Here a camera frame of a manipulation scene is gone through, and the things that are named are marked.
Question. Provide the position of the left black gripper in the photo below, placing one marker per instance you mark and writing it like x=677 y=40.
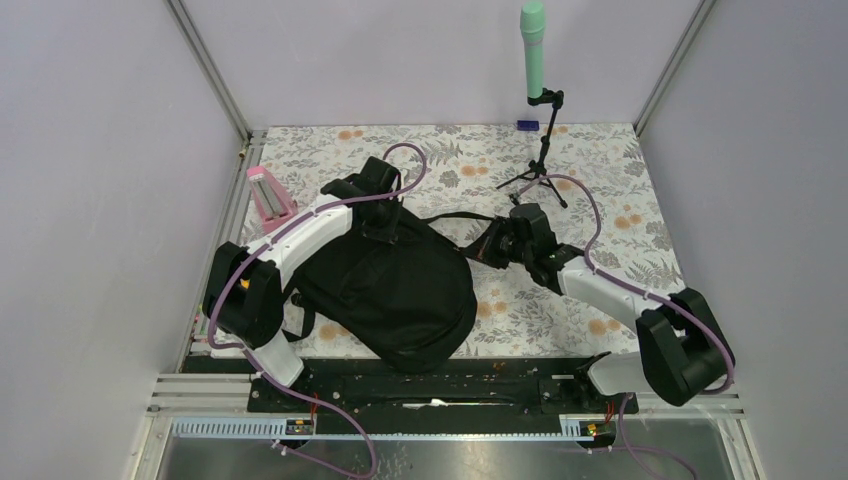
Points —
x=385 y=233

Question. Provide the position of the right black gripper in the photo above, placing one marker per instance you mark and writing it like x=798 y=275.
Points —
x=484 y=251

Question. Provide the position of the black fabric student bag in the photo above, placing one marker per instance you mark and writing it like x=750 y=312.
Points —
x=411 y=302

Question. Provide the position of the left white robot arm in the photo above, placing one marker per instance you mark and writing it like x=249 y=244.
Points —
x=245 y=293

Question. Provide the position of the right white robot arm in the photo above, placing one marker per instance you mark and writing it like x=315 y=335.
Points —
x=681 y=349

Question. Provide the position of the pink metronome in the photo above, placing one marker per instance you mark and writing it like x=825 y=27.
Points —
x=274 y=204

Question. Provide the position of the small blue box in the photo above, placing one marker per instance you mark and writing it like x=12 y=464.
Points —
x=527 y=125

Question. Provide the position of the green microphone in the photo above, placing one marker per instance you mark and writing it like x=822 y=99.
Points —
x=532 y=26

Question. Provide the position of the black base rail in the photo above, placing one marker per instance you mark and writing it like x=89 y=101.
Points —
x=463 y=396

